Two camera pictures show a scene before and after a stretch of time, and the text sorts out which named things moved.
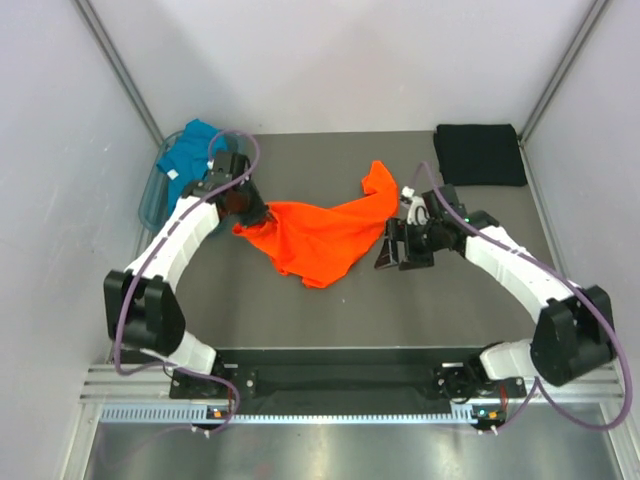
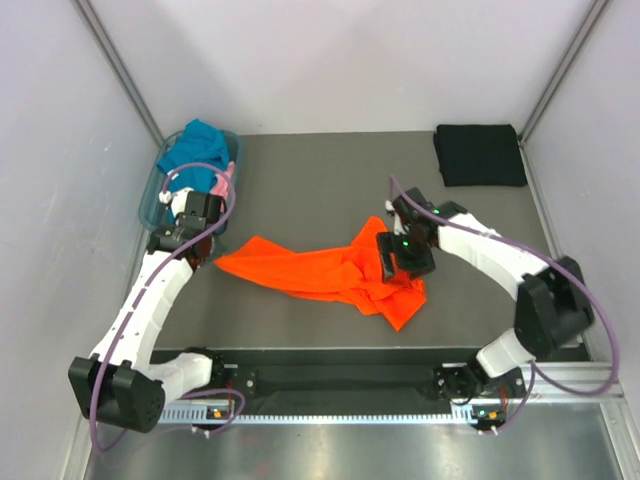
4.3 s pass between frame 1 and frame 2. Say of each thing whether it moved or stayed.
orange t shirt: moved
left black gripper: moved
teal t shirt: stayed
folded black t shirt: stayed
